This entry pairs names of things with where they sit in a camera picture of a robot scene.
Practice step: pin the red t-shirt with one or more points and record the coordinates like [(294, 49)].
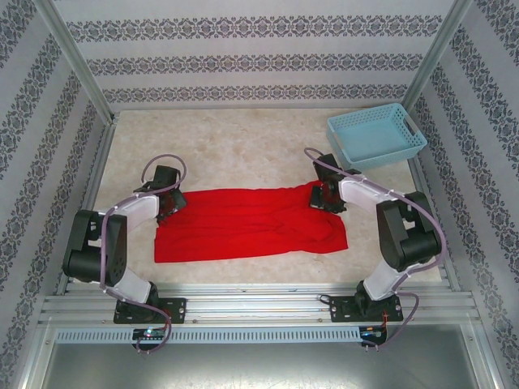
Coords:
[(251, 227)]

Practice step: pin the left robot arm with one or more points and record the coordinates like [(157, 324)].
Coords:
[(93, 243)]

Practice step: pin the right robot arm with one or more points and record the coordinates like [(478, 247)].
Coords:
[(405, 235)]

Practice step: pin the light blue plastic basket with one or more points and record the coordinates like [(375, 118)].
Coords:
[(373, 133)]

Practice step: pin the grey sheet metal panel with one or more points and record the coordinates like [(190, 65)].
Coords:
[(259, 364)]

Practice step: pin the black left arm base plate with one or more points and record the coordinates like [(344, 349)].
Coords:
[(174, 310)]

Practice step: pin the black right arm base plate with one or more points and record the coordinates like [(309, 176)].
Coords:
[(344, 310)]

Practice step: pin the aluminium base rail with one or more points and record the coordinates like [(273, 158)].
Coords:
[(259, 302)]

